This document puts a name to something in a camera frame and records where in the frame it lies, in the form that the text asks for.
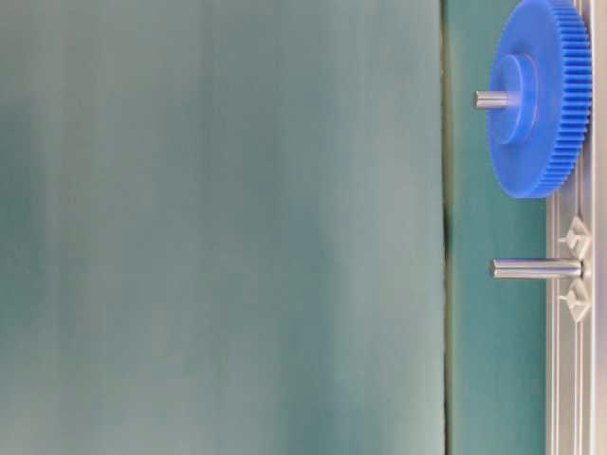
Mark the white plastic shaft bracket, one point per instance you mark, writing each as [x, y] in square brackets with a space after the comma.
[578, 240]

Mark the steel shaft through large gear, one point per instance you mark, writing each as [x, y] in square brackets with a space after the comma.
[490, 100]

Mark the large blue gear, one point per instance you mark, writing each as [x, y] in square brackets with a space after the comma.
[543, 62]

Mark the free steel shaft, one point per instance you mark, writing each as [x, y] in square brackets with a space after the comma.
[535, 269]

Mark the aluminium extrusion rail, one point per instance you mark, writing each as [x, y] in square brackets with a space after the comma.
[576, 352]

